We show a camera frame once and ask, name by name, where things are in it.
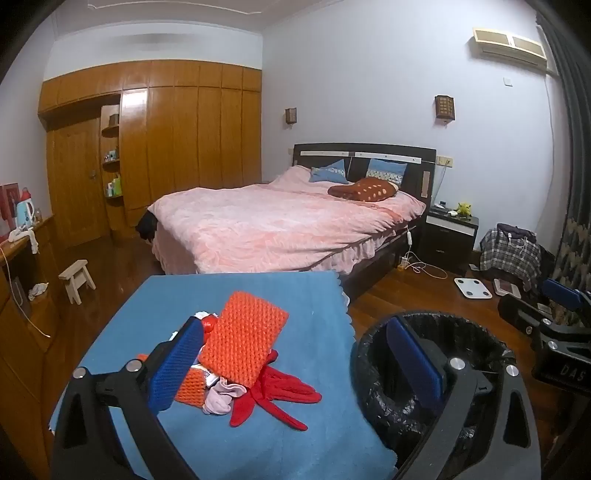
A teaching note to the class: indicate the wooden wall lamp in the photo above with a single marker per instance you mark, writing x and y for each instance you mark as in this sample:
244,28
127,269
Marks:
444,107
290,115

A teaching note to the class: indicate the wall outlet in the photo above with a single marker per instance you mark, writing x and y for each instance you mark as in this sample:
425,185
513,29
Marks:
444,161

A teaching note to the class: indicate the bed with pink cover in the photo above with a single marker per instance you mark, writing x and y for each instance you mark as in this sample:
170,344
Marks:
277,221

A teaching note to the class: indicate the yellow plush toy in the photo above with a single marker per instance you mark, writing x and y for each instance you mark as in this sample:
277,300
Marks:
463,209

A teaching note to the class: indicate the bin with black bag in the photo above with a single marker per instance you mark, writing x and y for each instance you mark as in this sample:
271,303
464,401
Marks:
383,406

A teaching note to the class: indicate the green bottle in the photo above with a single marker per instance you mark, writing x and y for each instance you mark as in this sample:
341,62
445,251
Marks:
117,186

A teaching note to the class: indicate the brown dotted pillow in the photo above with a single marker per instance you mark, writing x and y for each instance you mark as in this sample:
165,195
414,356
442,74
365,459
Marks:
364,190

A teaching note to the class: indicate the plaid cloth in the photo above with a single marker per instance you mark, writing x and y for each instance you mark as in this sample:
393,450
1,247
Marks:
508,254

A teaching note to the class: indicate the red glove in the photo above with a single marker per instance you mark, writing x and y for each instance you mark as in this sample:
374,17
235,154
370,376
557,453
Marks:
272,397

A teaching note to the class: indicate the white bathroom scale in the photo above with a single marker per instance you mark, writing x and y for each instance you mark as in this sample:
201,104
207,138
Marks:
471,288

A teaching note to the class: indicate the paper bag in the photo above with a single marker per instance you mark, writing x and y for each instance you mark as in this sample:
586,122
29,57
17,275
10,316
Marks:
21,297

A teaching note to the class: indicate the power strip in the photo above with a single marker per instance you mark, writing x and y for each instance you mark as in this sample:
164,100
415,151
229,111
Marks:
405,264

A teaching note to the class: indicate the black cloth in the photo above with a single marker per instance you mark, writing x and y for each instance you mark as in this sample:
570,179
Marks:
147,226

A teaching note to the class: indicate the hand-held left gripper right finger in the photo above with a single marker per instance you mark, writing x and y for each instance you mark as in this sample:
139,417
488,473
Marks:
415,364

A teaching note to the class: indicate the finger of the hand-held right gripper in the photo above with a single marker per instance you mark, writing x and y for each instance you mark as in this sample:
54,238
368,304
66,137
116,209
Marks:
517,310
561,294

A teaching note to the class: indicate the blue and white kettle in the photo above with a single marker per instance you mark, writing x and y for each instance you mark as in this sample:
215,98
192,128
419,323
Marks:
25,210

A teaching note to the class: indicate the orange knitted cloth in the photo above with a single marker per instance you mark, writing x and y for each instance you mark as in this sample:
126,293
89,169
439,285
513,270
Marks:
244,341
191,387

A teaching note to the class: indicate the blue table cloth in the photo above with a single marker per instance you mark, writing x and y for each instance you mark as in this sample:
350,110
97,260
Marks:
300,295

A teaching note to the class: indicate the wall air conditioner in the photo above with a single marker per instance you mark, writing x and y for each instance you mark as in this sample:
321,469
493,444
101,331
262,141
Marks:
508,46

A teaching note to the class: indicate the crumpled white cloth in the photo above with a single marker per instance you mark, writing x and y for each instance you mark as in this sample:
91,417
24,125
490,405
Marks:
38,290

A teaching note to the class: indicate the wooden side cabinet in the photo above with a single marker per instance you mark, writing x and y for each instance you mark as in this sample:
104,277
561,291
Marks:
18,369

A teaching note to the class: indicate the dark nightstand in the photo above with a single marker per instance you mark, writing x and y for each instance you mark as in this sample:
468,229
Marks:
448,240

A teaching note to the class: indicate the pink sock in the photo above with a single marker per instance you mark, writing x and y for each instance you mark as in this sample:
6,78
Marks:
221,400

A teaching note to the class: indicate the blue pillow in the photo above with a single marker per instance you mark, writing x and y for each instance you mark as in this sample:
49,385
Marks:
387,170
330,171

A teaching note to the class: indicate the wooden wardrobe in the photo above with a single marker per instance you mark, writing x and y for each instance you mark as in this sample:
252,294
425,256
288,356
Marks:
184,138

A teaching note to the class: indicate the dark wooden bed frame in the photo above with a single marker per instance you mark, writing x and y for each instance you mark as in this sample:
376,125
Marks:
392,154

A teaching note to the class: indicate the red box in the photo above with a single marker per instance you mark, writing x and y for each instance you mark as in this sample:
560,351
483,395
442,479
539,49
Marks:
8,203

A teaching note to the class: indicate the grey patterned curtain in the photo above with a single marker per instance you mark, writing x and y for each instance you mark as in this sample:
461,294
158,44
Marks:
572,161

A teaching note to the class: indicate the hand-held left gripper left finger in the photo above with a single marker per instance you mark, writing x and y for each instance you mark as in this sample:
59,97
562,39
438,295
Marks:
175,364

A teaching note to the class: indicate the glass jar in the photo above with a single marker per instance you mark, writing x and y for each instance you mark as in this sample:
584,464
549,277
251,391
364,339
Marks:
38,215

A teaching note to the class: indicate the small wooden stool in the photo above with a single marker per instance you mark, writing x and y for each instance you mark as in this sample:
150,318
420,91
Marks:
76,277

